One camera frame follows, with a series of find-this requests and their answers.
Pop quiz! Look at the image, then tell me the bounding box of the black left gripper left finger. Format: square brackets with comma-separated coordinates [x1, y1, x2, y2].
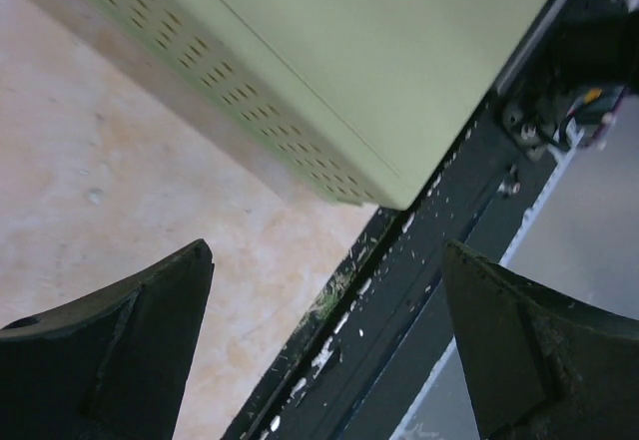
[1, 239, 214, 439]

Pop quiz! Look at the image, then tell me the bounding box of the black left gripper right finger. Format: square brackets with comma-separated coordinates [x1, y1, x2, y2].
[442, 240, 638, 439]

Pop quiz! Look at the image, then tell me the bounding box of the pale green perforated basket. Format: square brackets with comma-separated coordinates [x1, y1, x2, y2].
[88, 0, 548, 210]

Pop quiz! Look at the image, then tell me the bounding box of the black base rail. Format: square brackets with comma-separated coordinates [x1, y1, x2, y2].
[219, 0, 639, 440]

